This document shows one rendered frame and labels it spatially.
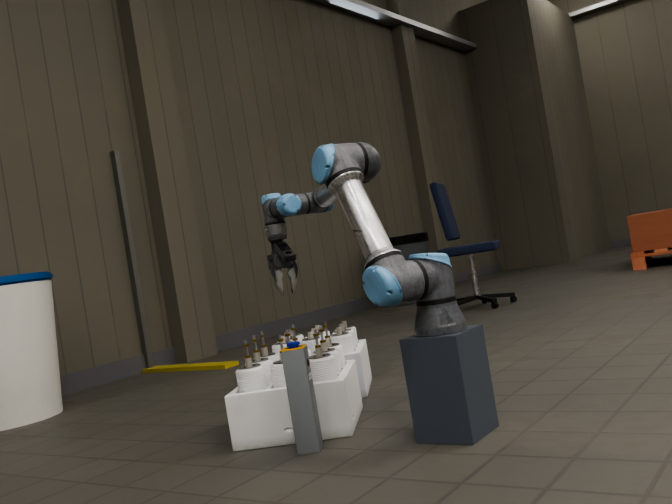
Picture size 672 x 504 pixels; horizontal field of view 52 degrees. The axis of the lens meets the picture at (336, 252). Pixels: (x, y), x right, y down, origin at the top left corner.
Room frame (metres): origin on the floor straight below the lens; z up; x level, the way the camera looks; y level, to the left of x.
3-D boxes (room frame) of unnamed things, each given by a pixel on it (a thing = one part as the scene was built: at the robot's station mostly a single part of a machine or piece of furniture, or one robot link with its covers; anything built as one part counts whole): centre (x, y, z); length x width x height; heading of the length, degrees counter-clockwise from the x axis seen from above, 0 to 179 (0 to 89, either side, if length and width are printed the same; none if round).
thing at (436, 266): (1.99, -0.26, 0.47); 0.13 x 0.12 x 0.14; 121
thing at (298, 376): (2.08, 0.17, 0.16); 0.07 x 0.07 x 0.31; 83
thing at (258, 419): (2.37, 0.21, 0.09); 0.39 x 0.39 x 0.18; 83
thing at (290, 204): (2.42, 0.13, 0.77); 0.11 x 0.11 x 0.08; 31
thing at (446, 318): (1.99, -0.26, 0.35); 0.15 x 0.15 x 0.10
